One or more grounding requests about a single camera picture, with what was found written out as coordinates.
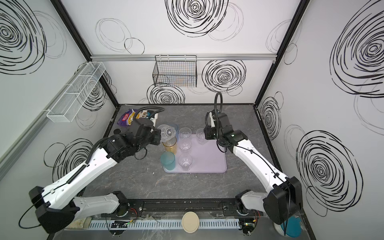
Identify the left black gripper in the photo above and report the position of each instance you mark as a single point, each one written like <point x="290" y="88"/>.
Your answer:
<point x="157" y="134"/>

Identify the yellow transparent cup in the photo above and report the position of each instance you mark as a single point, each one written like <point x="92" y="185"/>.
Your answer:
<point x="171" y="145"/>

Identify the purple yellow food packet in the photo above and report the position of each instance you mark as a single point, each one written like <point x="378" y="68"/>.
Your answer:
<point x="127" y="118"/>

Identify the clear faceted glass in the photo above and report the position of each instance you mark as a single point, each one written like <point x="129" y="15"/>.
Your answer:
<point x="184" y="133"/>
<point x="185" y="145"/>

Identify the teal frosted cup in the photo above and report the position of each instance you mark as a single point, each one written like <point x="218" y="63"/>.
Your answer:
<point x="168" y="161"/>

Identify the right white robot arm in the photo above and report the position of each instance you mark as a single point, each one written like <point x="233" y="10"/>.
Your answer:
<point x="283" y="196"/>

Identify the teal lidded white container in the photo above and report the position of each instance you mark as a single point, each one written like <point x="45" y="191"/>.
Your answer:
<point x="292" y="229"/>

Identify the lilac plastic tray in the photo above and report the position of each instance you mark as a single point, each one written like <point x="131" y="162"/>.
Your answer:
<point x="207" y="158"/>

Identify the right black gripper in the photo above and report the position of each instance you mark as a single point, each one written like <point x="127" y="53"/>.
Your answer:
<point x="208" y="132"/>

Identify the black wire wall basket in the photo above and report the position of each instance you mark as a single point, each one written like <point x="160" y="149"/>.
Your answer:
<point x="176" y="70"/>

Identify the white slotted cable duct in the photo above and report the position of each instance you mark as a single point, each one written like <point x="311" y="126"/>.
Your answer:
<point x="205" y="224"/>

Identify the blue frosted cup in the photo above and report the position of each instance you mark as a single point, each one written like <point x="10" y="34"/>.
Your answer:
<point x="176" y="129"/>

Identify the beige jar lying down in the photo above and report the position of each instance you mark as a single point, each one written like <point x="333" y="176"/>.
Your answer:
<point x="82" y="224"/>

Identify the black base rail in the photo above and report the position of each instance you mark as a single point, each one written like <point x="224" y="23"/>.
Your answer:
<point x="233" y="207"/>

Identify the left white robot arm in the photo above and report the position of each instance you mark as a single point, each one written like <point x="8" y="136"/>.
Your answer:
<point x="58" y="205"/>

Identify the beige round lid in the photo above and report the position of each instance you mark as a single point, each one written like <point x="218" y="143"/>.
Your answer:
<point x="190" y="222"/>

